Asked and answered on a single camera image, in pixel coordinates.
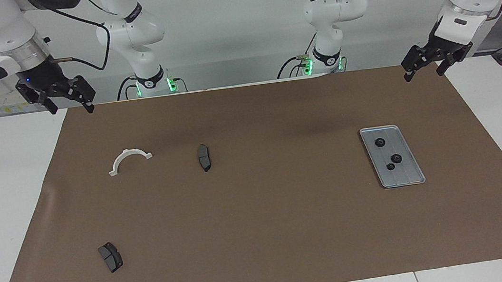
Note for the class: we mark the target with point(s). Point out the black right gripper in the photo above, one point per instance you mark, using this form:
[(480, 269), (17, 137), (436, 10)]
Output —
[(52, 81)]

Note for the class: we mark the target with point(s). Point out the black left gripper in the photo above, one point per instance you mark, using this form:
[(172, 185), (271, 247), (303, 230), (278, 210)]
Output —
[(445, 47)]

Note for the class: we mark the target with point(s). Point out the small black bearing gear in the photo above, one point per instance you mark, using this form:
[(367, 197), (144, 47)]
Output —
[(390, 166)]

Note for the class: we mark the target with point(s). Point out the silver metal tray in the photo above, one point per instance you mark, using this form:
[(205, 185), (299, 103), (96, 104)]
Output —
[(403, 175)]

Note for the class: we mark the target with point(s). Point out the dark grey brake pad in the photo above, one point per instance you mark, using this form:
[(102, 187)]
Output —
[(204, 157), (111, 258)]

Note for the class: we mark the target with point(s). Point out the brown table mat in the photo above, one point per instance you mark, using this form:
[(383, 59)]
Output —
[(266, 230)]

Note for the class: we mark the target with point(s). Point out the white wall socket box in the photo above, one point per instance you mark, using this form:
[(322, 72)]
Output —
[(11, 101)]

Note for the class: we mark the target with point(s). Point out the white semicircular plastic bracket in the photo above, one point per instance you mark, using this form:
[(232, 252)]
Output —
[(130, 152)]

